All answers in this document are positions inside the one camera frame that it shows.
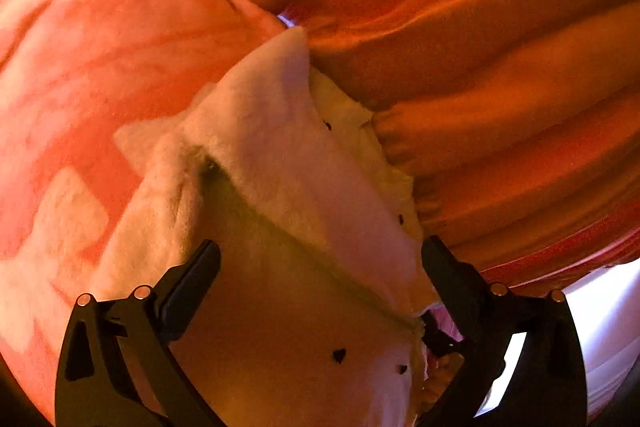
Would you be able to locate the pink patterned blanket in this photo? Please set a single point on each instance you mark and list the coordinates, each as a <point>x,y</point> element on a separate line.
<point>90,72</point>

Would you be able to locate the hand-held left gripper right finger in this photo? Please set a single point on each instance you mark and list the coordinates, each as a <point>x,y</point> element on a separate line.
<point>450,279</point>

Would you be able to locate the orange bed sheet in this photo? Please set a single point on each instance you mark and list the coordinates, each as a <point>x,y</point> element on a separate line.
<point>490,72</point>

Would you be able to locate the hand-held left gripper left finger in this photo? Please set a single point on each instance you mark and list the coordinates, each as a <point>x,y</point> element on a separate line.
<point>186,289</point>

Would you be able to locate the cream fleece baby garment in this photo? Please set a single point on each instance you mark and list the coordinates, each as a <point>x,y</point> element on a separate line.
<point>280,227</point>

